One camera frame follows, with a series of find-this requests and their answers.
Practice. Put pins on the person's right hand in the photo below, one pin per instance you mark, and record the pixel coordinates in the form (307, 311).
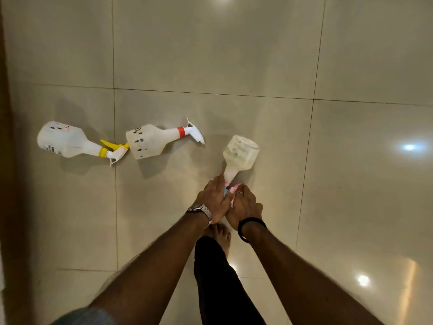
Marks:
(244, 207)

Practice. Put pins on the person's left hand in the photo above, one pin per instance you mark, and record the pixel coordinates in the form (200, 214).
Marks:
(212, 200)

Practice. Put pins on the person's right fingers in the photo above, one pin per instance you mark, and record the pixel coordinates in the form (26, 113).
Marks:
(238, 194)

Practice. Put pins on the person's left fingers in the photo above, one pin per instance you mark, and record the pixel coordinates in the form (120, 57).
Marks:
(220, 186)

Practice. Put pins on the pink-trigger white spray bottle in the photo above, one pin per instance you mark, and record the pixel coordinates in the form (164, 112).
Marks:
(237, 159)

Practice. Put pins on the person's right forearm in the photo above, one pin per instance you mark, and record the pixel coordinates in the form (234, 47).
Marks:
(304, 277)

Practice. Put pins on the person's left forearm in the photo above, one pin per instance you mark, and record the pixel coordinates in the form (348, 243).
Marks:
(149, 267)

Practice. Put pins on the silver wristwatch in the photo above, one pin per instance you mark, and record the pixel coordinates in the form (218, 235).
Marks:
(201, 210)

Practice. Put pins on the black wristband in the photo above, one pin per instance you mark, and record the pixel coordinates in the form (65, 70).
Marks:
(250, 226)

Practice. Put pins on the person's bare foot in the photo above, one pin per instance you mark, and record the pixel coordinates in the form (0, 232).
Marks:
(220, 235)

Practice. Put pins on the red-collar white spray bottle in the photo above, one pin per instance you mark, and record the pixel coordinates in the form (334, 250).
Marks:
(154, 140)

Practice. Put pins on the person's black trouser leg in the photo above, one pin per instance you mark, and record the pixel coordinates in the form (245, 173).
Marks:
(220, 284)

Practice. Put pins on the yellow-trigger white spray bottle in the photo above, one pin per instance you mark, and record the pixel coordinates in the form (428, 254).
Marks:
(72, 141)

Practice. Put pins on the person's grey shirt sleeve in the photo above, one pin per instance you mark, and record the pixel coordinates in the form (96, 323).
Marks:
(84, 318)

